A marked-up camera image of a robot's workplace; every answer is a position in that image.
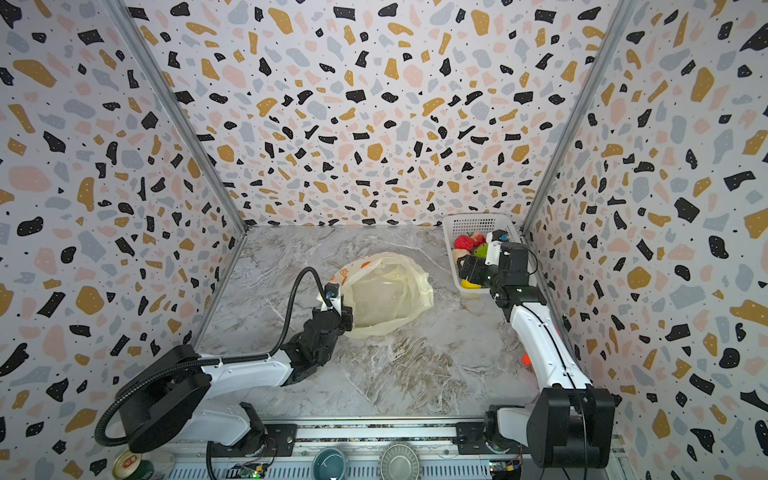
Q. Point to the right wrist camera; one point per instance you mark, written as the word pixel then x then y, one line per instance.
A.
pixel 494 241

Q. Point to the small red strawberry toy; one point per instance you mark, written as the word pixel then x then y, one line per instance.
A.
pixel 478 238

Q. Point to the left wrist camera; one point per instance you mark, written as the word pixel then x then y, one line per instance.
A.
pixel 331 298

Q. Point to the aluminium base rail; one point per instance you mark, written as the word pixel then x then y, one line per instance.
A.
pixel 377 447

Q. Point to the beige peach toy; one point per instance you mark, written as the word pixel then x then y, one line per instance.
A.
pixel 459 253

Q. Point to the white plastic mesh basket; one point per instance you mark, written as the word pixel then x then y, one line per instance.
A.
pixel 517 267

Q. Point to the yellow translucent plastic bag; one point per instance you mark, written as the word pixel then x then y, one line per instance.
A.
pixel 385 292

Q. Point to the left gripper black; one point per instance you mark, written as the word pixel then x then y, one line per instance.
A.
pixel 344 317

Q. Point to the bright green fruit toy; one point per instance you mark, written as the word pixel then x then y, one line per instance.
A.
pixel 481 251

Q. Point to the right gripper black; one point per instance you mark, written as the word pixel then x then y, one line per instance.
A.
pixel 504 264

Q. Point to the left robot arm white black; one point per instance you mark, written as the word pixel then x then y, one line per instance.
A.
pixel 182 405

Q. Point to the teal bowl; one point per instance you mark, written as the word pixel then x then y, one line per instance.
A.
pixel 329 465

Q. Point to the grey ribbed plate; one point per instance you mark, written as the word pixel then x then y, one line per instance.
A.
pixel 400 462

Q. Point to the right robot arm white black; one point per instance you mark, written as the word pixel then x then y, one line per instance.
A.
pixel 570 425

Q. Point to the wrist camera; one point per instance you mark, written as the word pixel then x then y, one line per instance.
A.
pixel 331 298
pixel 494 241

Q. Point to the tin can with label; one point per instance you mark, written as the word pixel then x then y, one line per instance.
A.
pixel 132 466

